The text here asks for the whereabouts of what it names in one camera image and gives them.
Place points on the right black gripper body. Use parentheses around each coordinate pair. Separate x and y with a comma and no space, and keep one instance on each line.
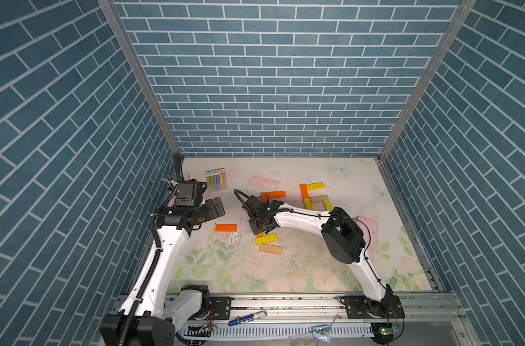
(256,226)

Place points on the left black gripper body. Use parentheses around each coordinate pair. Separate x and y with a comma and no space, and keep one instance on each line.
(210,211)

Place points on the yellow block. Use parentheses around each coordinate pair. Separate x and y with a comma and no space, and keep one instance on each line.
(315,186)
(328,205)
(263,240)
(308,203)

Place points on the natural wood block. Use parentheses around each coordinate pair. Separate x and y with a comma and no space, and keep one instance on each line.
(271,249)
(319,199)

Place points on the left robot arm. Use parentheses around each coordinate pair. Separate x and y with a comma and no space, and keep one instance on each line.
(145,317)

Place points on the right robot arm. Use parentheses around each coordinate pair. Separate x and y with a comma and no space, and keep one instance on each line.
(344,240)

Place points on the highlighter marker pack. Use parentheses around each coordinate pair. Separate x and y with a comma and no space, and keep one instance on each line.
(216,180)

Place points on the pink pen holder cup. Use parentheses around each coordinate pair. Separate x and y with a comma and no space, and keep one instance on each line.
(170,183)

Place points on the orange block top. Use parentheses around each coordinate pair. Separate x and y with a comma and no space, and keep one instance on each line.
(304,191)

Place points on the blue screwdriver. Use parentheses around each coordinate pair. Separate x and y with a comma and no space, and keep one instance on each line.
(247,318)

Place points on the pink plastic tray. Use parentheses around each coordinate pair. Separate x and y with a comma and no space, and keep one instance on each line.
(370,230)

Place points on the blue white tape dispenser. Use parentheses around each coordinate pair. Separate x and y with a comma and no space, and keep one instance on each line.
(321,333)

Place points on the green led circuit board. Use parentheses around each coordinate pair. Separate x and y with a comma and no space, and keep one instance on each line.
(382,333)

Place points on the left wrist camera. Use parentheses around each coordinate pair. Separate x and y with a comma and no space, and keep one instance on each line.
(199,188)

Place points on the aluminium front rail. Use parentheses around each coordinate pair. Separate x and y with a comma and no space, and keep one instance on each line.
(427,306)

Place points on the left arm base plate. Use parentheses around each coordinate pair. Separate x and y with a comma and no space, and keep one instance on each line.
(219,308)

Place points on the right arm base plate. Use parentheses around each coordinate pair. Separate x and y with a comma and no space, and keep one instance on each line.
(361,307)

